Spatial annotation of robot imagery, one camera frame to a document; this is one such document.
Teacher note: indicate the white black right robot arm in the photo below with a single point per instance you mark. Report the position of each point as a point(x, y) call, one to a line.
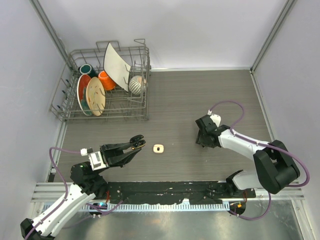
point(274, 168)

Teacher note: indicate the white slotted cable duct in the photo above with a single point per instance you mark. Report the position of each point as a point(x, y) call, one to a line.
point(185, 206)

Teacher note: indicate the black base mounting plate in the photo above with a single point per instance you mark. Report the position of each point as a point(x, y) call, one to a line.
point(172, 192)

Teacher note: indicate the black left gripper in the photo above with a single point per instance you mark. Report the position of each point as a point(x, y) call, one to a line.
point(109, 150)

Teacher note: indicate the beige speckled round plate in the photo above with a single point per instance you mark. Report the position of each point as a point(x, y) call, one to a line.
point(95, 96)

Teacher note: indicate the black earbud charging case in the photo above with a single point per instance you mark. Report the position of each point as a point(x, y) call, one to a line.
point(137, 142)

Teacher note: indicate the grey wire dish rack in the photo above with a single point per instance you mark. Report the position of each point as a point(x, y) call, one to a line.
point(118, 103)

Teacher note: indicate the white square plate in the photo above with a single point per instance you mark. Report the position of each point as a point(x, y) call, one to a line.
point(116, 67)

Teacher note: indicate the striped black white cup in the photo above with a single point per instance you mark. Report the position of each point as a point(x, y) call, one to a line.
point(137, 85)

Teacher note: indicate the aluminium frame rail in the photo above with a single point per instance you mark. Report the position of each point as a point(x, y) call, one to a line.
point(51, 191)

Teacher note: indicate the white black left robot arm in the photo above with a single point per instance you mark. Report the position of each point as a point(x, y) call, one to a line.
point(87, 184)

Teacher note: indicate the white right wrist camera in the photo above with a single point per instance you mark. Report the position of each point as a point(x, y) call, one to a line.
point(216, 119)

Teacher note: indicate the dark green mug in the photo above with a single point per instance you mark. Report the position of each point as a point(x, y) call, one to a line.
point(87, 69)

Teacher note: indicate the orange mug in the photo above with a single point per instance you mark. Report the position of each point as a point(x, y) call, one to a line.
point(107, 83)

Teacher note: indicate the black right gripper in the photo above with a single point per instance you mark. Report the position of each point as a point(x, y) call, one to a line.
point(199, 140)

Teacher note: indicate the red green round plate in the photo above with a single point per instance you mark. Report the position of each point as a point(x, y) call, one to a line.
point(82, 84)

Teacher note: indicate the beige earbud charging case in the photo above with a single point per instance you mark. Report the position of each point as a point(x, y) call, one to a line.
point(158, 148)

